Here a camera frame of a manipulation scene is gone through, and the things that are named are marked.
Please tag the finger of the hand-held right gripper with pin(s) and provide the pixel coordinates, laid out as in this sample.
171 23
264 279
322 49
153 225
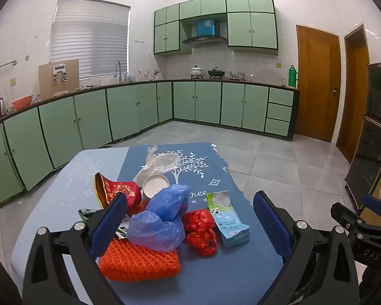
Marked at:
373 205
346 213

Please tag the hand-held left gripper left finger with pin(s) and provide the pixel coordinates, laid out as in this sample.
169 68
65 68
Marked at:
109 225

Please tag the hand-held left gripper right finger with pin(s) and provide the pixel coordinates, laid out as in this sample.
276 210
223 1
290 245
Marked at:
270 225

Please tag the green snack packet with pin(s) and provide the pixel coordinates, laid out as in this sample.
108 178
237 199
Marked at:
87 214

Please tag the red gold paper bag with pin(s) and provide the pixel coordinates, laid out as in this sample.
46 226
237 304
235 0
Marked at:
120 190

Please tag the light blue milk carton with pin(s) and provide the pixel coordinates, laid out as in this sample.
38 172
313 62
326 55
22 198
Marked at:
228 222

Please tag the blue plastic bag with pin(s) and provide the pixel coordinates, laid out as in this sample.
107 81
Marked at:
155 232
168 201

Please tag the orange foam net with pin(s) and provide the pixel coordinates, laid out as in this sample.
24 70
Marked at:
136 263

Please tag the red plastic bag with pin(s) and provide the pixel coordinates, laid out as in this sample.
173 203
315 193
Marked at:
198 228

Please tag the white paper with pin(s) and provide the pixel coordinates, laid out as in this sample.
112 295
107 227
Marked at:
158 163

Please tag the light blue tablecloth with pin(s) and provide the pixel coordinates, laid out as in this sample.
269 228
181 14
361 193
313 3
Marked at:
66 190

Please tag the black glass-front cabinet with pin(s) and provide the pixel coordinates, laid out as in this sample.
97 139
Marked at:
371 139

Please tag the blue tree-print table mat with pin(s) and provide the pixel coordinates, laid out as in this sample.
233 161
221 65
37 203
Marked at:
136 165

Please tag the plain wooden door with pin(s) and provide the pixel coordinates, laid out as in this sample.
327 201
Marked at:
355 101

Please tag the green base cabinets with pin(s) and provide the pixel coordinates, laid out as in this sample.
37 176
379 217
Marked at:
123 111

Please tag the green thermos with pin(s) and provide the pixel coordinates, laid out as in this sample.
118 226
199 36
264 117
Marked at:
292 78

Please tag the metal faucet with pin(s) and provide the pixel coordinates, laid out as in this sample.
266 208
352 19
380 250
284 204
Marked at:
119 76

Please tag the red plastic basket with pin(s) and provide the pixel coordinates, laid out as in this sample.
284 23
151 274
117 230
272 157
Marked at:
22 102

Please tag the black wok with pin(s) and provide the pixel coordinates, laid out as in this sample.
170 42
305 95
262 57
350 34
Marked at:
216 73

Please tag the metal kettle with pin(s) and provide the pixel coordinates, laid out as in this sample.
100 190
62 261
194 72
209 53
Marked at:
0 106

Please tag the white cooking pot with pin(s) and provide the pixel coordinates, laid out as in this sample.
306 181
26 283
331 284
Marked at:
197 71

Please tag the white window blind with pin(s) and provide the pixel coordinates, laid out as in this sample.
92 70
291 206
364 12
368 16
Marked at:
89 38

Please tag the metal towel bar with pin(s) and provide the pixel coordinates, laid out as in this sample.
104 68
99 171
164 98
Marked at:
6 64

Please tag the black range hood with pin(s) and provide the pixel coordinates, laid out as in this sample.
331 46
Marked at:
204 40

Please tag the green wall cabinets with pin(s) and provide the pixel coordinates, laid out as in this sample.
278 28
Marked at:
250 28

